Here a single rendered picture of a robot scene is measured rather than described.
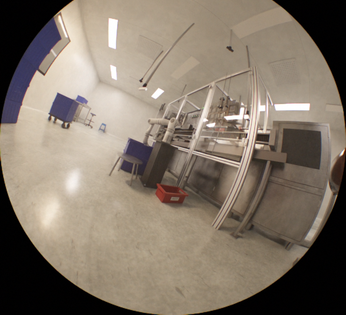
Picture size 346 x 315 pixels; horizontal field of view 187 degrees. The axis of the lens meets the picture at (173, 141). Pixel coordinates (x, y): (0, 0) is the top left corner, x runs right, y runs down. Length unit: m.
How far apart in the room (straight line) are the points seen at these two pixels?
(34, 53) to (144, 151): 2.09
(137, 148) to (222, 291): 1.55
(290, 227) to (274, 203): 0.31
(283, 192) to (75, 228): 1.39
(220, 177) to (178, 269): 1.11
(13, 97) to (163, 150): 2.09
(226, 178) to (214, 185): 0.20
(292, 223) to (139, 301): 1.10
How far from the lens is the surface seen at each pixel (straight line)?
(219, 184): 1.37
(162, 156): 1.20
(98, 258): 0.53
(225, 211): 0.95
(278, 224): 1.17
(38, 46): 1.82
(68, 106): 2.80
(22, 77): 1.79
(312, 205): 1.20
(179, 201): 1.16
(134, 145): 1.43
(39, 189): 0.79
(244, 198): 1.22
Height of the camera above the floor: 0.49
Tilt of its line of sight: 5 degrees up
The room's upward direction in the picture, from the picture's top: 22 degrees clockwise
